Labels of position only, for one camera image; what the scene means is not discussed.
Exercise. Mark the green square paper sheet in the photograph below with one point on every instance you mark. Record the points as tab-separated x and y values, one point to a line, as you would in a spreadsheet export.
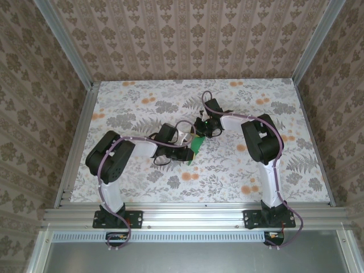
198	145

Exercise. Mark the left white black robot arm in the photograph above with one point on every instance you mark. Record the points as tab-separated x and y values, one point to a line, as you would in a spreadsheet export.
111	156

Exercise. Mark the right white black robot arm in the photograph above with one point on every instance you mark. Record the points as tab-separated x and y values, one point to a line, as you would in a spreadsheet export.
261	139

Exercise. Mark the grey sheet metal panel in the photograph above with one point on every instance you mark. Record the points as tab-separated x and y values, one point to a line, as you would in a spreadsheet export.
185	258

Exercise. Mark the floral patterned table cover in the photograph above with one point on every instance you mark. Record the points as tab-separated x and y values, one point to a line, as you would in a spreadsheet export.
170	193

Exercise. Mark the small black connector board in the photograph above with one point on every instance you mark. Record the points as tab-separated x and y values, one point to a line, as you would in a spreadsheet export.
274	240
113	240

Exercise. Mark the wide aluminium mounting rail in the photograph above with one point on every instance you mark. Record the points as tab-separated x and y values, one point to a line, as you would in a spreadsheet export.
193	216

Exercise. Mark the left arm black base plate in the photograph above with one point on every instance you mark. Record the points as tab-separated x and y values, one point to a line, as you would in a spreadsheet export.
136	219

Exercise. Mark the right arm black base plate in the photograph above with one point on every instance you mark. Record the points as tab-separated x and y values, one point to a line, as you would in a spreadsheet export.
250	220

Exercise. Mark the aluminium side rail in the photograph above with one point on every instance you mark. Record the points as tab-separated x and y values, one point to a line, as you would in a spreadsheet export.
86	113
313	142

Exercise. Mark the aluminium corner post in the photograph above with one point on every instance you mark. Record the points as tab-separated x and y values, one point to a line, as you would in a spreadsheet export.
66	42
316	42

